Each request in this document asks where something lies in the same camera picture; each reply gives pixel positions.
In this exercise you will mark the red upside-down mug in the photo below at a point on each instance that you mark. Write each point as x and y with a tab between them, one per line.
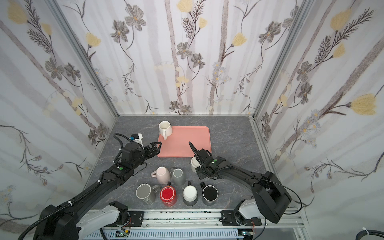
168	195

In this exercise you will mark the black mug white rim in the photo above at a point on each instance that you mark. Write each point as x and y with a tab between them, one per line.
209	193

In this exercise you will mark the pink upside-down mug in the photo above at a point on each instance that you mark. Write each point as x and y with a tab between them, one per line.
162	174

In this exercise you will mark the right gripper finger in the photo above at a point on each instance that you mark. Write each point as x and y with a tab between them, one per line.
201	173
200	158

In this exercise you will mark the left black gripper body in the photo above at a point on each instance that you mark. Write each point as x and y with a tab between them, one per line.
143	153

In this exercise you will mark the large grey upside-down mug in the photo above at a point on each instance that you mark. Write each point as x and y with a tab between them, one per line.
147	193

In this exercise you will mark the grey mug white base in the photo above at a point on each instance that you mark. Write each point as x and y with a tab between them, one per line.
190	195

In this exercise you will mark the small grey upside-down mug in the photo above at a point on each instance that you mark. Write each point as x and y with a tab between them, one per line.
178	177

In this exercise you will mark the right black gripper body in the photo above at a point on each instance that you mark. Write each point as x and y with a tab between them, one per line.
204	163

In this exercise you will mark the cream ribbed mug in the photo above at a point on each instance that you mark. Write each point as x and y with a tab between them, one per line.
165	129

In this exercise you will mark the white mug red inside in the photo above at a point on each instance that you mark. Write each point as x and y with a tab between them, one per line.
194	164

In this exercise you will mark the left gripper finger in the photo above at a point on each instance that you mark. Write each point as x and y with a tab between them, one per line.
155	145
151	153

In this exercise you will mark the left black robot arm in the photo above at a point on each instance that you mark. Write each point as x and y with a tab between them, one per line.
60	223

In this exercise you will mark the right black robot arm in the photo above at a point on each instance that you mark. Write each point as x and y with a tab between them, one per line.
272	198

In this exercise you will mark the white slotted cable duct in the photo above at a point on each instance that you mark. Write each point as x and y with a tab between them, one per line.
175	234

